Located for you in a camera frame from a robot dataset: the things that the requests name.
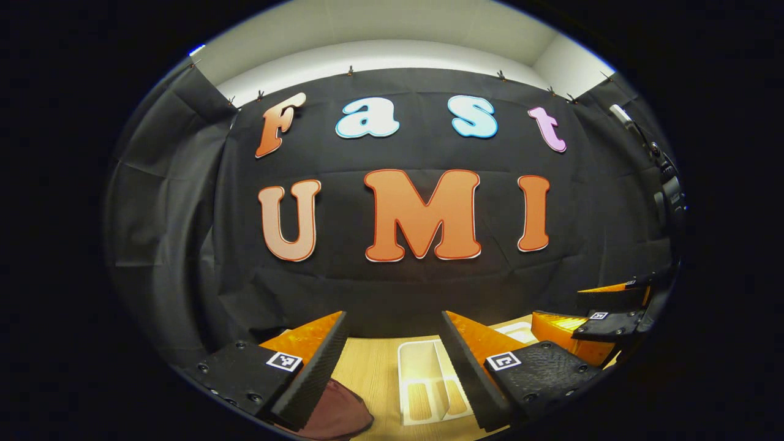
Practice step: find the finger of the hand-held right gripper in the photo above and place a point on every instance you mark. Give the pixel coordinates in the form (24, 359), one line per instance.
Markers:
(612, 299)
(609, 327)

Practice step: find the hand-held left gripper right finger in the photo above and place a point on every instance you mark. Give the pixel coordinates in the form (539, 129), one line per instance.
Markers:
(474, 386)

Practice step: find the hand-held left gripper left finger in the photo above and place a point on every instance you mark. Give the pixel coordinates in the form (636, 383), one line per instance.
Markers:
(315, 373)

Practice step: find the maroon schoolbag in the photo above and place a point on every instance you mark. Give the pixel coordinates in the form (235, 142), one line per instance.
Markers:
(337, 416)

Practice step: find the white plastic bookshelf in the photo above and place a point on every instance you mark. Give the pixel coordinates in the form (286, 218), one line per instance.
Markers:
(422, 367)

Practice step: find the black backdrop cloth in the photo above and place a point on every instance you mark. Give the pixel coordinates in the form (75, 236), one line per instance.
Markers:
(429, 153)

